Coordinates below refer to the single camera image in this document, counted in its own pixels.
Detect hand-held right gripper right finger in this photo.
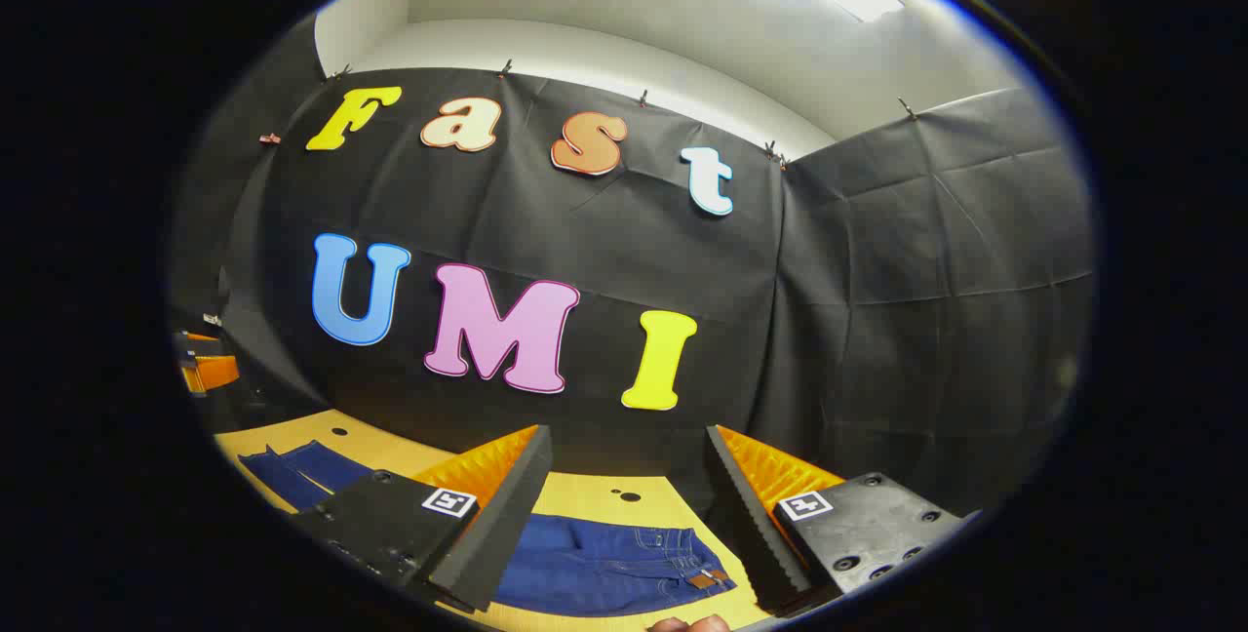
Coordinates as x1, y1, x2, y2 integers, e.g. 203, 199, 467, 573
704, 424, 981, 618

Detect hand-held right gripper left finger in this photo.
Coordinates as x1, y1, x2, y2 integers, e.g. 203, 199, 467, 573
291, 424, 554, 613

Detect blue denim jeans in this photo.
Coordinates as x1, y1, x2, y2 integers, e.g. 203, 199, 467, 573
239, 440, 737, 618

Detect black backdrop cloth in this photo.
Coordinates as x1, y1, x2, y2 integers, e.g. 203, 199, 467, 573
171, 18, 1098, 516

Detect row of cloth clips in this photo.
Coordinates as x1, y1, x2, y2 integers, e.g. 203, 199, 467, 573
258, 59, 919, 170

